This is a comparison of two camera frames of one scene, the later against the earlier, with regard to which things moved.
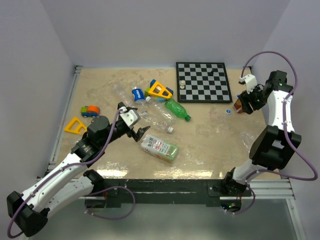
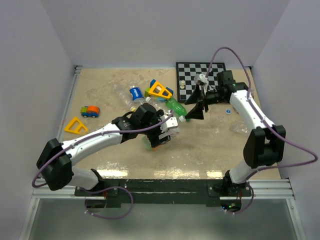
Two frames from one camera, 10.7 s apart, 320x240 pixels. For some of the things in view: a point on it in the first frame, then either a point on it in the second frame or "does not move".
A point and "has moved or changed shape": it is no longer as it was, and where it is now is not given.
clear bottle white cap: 247,140 has moved or changed shape
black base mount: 167,192 does not move
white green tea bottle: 164,150 → 147,143
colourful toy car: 90,110 does not move
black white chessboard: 202,82 does not move
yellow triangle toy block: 158,89 does not move
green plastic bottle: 176,108 does not move
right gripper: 245,99 → 197,113
